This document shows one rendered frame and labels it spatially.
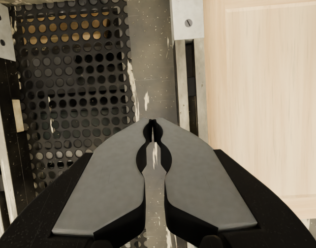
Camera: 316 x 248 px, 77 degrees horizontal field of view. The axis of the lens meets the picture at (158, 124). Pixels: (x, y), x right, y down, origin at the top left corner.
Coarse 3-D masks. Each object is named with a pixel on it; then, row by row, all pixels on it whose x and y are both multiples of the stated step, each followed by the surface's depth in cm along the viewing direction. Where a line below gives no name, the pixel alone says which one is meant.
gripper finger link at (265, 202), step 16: (224, 160) 9; (240, 176) 8; (240, 192) 7; (256, 192) 7; (272, 192) 7; (256, 208) 7; (272, 208) 7; (288, 208) 7; (256, 224) 6; (272, 224) 6; (288, 224) 6; (224, 240) 6; (240, 240) 6; (256, 240) 6; (272, 240) 6; (288, 240) 6; (304, 240) 6
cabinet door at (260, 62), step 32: (224, 0) 44; (256, 0) 44; (288, 0) 44; (224, 32) 45; (256, 32) 45; (288, 32) 45; (224, 64) 46; (256, 64) 46; (288, 64) 46; (224, 96) 46; (256, 96) 47; (288, 96) 46; (224, 128) 47; (256, 128) 47; (288, 128) 47; (256, 160) 48; (288, 160) 48; (288, 192) 49
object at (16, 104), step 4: (12, 100) 47; (16, 100) 48; (16, 104) 48; (16, 108) 48; (20, 108) 49; (16, 112) 48; (20, 112) 49; (16, 116) 48; (20, 116) 49; (16, 120) 48; (20, 120) 49; (16, 124) 48; (20, 124) 49; (16, 128) 48; (20, 128) 49
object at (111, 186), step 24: (144, 120) 12; (120, 144) 10; (144, 144) 10; (96, 168) 8; (120, 168) 8; (72, 192) 7; (96, 192) 7; (120, 192) 7; (144, 192) 7; (72, 216) 6; (96, 216) 6; (120, 216) 6; (144, 216) 7; (120, 240) 7
